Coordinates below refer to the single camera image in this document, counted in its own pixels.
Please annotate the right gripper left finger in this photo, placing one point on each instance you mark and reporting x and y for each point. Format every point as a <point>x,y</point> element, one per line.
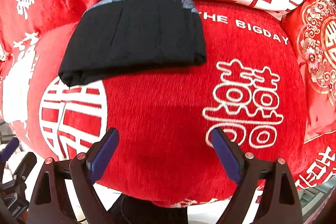
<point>50,202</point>

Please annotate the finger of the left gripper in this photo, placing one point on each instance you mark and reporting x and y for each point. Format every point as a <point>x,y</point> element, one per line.
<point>25,166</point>
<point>10,148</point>

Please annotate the black pants with blue waistband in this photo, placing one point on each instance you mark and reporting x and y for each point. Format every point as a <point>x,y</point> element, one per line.
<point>114,37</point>

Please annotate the operator black trousers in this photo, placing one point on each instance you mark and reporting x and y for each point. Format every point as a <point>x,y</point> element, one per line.
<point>130,210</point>

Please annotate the red bedspread with white characters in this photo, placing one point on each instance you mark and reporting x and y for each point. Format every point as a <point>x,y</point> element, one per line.
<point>251,85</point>

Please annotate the red embroidered pillow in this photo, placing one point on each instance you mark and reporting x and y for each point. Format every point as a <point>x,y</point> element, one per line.
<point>311,31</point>

